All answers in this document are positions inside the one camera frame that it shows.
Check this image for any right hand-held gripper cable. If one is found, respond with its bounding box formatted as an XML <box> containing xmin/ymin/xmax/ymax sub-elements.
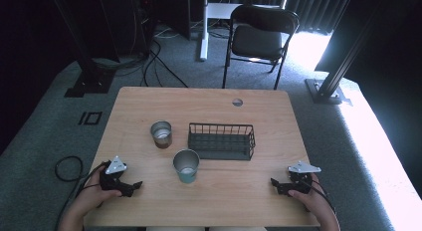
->
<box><xmin>300</xmin><ymin>178</ymin><xmax>336</xmax><ymax>215</ymax></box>

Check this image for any person's right hand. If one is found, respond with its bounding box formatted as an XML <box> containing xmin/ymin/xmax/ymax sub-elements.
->
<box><xmin>288</xmin><ymin>173</ymin><xmax>332</xmax><ymax>215</ymax></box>

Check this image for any black folding chair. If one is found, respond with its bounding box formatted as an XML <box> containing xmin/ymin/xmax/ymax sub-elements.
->
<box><xmin>222</xmin><ymin>4</ymin><xmax>301</xmax><ymax>91</ymax></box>

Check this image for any dark cabinet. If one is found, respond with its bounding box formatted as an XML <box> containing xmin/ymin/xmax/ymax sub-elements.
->
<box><xmin>138</xmin><ymin>0</ymin><xmax>192</xmax><ymax>40</ymax></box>

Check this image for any person's left hand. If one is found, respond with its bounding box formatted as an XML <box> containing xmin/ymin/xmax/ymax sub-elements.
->
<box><xmin>73</xmin><ymin>162</ymin><xmax>122</xmax><ymax>214</ymax></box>

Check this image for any dark curtain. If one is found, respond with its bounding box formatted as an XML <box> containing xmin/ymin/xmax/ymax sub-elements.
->
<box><xmin>232</xmin><ymin>0</ymin><xmax>353</xmax><ymax>35</ymax></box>

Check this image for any small brown-based metal cup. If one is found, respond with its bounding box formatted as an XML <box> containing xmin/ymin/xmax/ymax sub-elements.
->
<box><xmin>149</xmin><ymin>120</ymin><xmax>173</xmax><ymax>149</ymax></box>

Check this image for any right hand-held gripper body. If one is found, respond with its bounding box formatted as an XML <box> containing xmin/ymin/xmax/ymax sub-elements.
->
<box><xmin>286</xmin><ymin>160</ymin><xmax>322</xmax><ymax>194</ymax></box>

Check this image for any black looped floor cable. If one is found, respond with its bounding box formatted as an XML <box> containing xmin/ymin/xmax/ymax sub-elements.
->
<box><xmin>54</xmin><ymin>155</ymin><xmax>85</xmax><ymax>231</ymax></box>

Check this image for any bundle of floor cables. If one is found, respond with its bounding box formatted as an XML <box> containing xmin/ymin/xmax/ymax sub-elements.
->
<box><xmin>93</xmin><ymin>21</ymin><xmax>189</xmax><ymax>90</ymax></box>

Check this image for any black wire basket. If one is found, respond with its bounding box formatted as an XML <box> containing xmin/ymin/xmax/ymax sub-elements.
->
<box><xmin>187</xmin><ymin>121</ymin><xmax>257</xmax><ymax>161</ymax></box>

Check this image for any black metal stand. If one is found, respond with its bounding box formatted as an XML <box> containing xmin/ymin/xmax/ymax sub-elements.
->
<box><xmin>49</xmin><ymin>0</ymin><xmax>116</xmax><ymax>99</ymax></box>
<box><xmin>305</xmin><ymin>0</ymin><xmax>382</xmax><ymax>106</ymax></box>

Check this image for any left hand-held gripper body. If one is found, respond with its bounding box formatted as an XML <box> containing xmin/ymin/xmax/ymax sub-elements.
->
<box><xmin>99</xmin><ymin>155</ymin><xmax>133</xmax><ymax>192</ymax></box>

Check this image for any left hand-held gripper cable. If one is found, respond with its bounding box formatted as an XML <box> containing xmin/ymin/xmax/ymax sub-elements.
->
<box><xmin>75</xmin><ymin>160</ymin><xmax>110</xmax><ymax>199</ymax></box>

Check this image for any teal metal cup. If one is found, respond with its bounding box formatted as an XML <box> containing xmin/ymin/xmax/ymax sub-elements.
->
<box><xmin>172</xmin><ymin>148</ymin><xmax>201</xmax><ymax>184</ymax></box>

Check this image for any hand-held gripper cable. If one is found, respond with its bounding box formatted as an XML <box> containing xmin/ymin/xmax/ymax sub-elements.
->
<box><xmin>75</xmin><ymin>160</ymin><xmax>110</xmax><ymax>199</ymax></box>
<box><xmin>300</xmin><ymin>178</ymin><xmax>336</xmax><ymax>215</ymax></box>

